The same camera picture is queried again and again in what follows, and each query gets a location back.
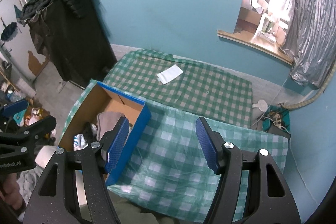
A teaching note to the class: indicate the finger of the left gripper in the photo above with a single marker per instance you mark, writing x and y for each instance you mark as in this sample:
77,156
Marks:
14,108
42,127

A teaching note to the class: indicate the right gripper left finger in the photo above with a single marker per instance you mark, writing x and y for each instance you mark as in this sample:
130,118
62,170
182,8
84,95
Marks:
113,142

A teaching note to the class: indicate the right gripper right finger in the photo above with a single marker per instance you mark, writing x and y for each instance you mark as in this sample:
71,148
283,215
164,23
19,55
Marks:
211,144

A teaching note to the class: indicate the grey-brown fleece cloth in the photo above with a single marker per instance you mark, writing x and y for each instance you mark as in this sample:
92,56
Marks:
106,121

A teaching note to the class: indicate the black sock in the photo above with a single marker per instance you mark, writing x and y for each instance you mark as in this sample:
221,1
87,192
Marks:
89,133

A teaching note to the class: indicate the white plastic bag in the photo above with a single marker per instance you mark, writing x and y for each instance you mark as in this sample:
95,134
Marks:
79,142

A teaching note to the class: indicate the person's left hand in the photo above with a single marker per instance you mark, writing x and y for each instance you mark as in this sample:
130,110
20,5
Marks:
10,194

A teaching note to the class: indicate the blue cardboard box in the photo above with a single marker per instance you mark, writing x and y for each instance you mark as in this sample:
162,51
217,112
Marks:
103,106

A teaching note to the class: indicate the white round device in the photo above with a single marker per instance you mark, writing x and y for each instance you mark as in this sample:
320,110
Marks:
261,105

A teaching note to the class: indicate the green checkered floor mat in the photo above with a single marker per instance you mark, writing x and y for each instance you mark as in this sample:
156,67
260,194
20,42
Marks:
201,89

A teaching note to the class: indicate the white paper sheet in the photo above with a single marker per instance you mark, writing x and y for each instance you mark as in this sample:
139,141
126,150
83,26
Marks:
169,74

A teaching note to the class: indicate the wooden window sill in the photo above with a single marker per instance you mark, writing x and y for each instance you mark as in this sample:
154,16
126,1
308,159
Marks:
254,41

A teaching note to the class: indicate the silver curtain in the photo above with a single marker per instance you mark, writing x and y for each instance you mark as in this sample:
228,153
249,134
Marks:
310,40

